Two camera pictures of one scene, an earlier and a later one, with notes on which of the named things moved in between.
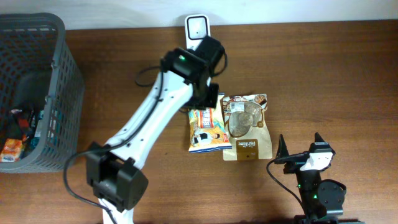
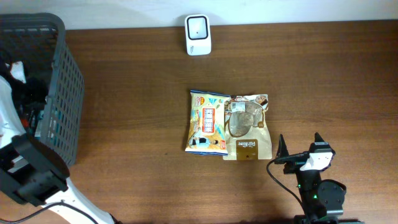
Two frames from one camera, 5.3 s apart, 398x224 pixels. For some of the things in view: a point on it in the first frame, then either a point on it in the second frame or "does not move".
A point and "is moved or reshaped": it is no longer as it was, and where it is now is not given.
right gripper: (294, 162) does not move
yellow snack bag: (207, 130) is moved or reshaped
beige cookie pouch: (247, 126) does not move
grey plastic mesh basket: (38, 70) does not move
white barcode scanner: (198, 28) does not move
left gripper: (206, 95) → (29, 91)
